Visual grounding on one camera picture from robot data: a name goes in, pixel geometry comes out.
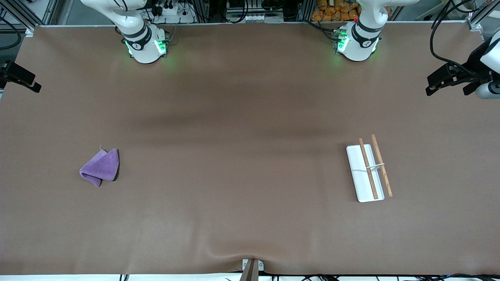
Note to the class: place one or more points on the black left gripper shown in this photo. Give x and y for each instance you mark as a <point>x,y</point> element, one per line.
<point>471,62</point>

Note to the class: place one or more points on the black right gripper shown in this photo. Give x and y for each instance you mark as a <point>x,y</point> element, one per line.
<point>15,74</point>

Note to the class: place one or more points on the purple fleece towel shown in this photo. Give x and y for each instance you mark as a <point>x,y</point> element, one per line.
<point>101,168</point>

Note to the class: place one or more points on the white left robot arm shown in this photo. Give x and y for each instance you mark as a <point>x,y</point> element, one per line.
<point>357,48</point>

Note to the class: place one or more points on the white rectangular tray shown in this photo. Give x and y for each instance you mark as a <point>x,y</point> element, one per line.
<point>361,175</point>

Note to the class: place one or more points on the orange packets pile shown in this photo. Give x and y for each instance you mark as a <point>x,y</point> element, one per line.
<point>336,11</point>

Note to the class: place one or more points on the white power strip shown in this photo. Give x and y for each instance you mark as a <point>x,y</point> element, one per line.
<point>172,11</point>

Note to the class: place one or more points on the white terminal block row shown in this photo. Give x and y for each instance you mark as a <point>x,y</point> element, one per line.
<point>258,18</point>

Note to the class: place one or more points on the aluminium frame profile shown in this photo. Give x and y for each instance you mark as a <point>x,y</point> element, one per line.
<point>49,11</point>
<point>477,23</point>

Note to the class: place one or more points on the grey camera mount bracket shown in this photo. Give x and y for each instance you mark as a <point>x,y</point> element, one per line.
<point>252,269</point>

